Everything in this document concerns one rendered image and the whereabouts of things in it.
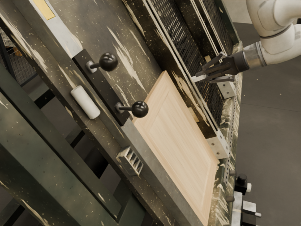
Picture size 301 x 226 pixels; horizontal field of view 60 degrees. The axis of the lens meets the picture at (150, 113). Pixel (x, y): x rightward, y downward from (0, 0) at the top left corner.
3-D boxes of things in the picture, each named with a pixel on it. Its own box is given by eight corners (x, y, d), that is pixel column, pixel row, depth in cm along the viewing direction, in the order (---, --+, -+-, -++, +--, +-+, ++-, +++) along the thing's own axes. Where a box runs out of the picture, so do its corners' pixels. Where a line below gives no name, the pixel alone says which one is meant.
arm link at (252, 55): (258, 37, 94) (242, 44, 98) (258, 46, 88) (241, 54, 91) (266, 58, 98) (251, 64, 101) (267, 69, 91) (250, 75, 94)
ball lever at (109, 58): (87, 79, 61) (110, 74, 50) (77, 65, 60) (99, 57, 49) (99, 70, 63) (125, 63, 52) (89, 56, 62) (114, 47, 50)
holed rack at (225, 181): (225, 187, 109) (227, 187, 109) (223, 182, 108) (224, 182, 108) (241, 43, 235) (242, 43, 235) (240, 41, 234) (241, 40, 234)
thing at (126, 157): (130, 177, 69) (139, 175, 68) (115, 158, 66) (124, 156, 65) (135, 166, 72) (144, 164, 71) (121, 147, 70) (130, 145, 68)
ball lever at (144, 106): (115, 118, 66) (143, 122, 55) (106, 106, 65) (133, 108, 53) (126, 109, 67) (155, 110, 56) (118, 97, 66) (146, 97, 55)
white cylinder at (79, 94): (67, 93, 59) (88, 120, 62) (76, 89, 58) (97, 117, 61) (74, 87, 62) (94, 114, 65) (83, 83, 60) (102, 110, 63)
